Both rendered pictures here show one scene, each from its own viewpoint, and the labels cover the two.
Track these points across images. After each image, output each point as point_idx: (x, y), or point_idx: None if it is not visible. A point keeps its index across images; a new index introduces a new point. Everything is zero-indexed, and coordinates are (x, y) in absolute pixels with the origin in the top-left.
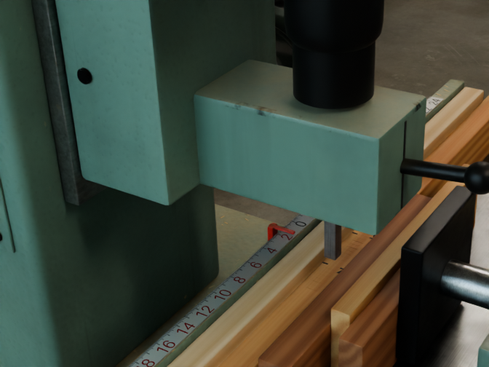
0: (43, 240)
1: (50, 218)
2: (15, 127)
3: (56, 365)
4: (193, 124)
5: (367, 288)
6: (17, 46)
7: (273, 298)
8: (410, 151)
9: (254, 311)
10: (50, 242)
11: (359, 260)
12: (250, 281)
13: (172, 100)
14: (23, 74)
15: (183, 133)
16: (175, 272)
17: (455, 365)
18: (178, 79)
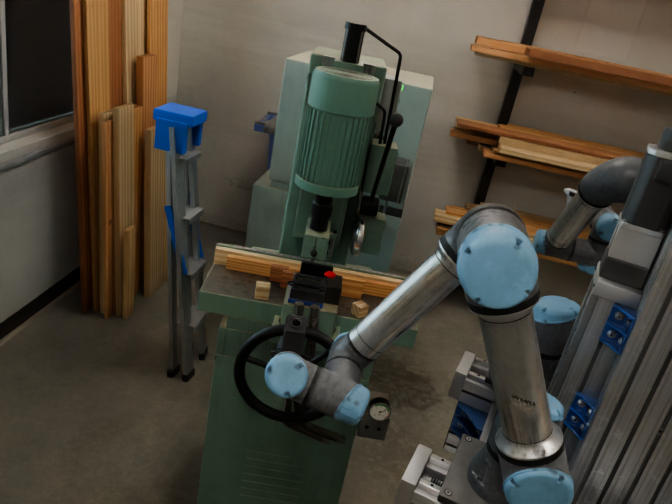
0: (284, 234)
1: (288, 231)
2: (287, 207)
3: None
4: (306, 223)
5: (299, 269)
6: (294, 192)
7: (290, 262)
8: (318, 246)
9: (284, 260)
10: (286, 236)
11: None
12: (292, 258)
13: (301, 214)
14: (293, 198)
15: (302, 223)
16: None
17: None
18: (304, 211)
